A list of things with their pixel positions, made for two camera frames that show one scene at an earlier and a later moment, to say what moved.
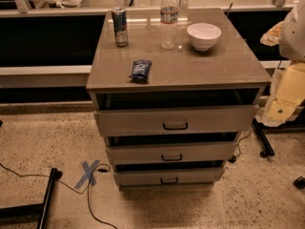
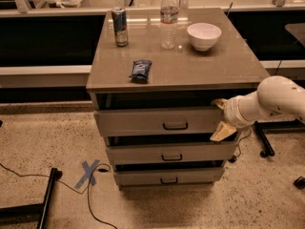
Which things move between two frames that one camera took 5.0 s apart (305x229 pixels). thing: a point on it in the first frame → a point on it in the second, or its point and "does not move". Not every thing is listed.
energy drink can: x=120 y=25 does not move
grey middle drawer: x=154 y=153 does not move
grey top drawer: x=175 y=119 does not move
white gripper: x=294 y=38 → x=231 y=113
